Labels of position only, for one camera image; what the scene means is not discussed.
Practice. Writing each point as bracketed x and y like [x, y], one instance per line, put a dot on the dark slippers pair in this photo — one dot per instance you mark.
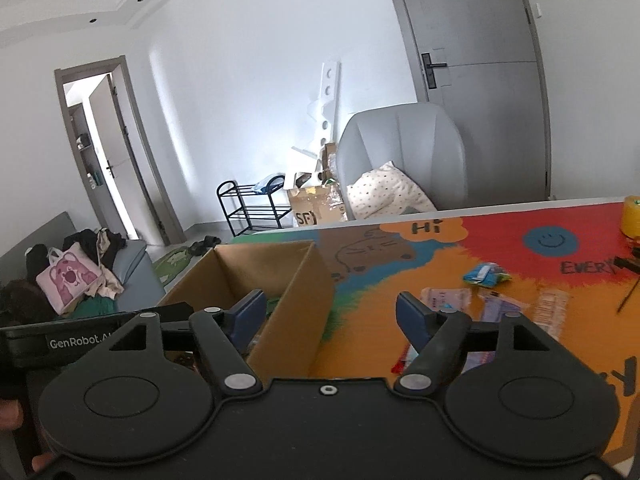
[202, 246]

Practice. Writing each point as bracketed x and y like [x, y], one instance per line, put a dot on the grey armchair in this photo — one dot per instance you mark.
[400, 135]

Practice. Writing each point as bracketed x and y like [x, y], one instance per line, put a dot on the lilac white snack packet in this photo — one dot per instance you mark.
[479, 361]

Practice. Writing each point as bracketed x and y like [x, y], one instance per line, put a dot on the large clear cracker packet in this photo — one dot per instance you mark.
[550, 310]

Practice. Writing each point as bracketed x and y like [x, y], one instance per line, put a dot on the blue green snack packet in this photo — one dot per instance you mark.
[487, 274]

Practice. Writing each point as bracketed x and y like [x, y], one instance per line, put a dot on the pink bear tote bag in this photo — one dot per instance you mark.
[70, 280]

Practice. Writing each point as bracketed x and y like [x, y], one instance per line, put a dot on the green floor mat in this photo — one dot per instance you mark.
[172, 265]

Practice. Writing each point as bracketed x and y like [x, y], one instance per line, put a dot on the yellow tape roll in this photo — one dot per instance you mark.
[632, 217]

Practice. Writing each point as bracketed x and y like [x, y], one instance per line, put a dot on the brown cardboard box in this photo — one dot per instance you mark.
[295, 305]

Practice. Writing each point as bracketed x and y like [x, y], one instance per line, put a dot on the grey blue sofa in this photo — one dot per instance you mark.
[135, 265]

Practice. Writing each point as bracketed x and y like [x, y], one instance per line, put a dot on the grey door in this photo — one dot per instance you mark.
[480, 110]

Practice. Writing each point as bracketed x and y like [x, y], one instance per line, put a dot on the black shoe rack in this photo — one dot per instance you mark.
[240, 189]

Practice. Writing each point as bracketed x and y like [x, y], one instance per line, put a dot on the purple white snack packet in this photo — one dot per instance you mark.
[500, 306]

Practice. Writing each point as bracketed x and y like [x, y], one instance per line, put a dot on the person's left hand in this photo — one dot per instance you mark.
[10, 414]

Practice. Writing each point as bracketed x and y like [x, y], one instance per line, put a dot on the white dotted pillow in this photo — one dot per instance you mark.
[385, 190]

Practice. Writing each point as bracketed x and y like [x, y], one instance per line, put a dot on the taped cardboard box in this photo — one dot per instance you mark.
[310, 207]

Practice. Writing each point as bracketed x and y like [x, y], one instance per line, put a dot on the grey doorway frame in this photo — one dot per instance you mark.
[169, 225]

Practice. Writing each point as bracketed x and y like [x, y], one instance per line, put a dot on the dark cloth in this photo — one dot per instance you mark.
[22, 300]

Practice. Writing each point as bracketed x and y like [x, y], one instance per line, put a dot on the clothes pile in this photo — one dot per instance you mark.
[90, 242]

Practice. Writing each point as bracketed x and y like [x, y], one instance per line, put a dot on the white blue snack packet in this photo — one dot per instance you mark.
[445, 300]

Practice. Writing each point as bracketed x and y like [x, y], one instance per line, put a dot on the white open door panel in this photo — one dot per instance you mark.
[107, 135]

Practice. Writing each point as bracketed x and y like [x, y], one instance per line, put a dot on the blue item on rack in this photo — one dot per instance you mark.
[267, 185]

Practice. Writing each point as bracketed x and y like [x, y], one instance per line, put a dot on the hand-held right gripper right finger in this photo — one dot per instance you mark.
[412, 317]

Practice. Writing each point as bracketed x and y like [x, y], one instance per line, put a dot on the colourful printed table mat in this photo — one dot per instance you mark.
[370, 320]

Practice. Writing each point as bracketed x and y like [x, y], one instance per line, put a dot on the white perforated board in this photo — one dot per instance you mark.
[329, 90]

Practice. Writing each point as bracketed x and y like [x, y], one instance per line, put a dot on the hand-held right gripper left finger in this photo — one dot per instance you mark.
[250, 317]

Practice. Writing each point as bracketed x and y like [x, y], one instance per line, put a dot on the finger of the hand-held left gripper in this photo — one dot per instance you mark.
[175, 312]

